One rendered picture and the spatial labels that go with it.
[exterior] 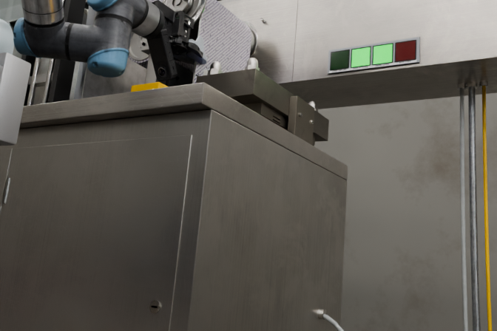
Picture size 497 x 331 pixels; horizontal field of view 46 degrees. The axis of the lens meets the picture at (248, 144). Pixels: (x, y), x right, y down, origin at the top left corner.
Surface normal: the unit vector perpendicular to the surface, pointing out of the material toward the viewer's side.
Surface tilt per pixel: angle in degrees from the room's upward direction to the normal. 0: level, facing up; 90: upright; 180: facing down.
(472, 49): 90
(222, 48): 90
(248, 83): 90
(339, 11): 90
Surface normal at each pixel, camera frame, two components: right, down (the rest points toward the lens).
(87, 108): -0.51, -0.25
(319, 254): 0.85, -0.05
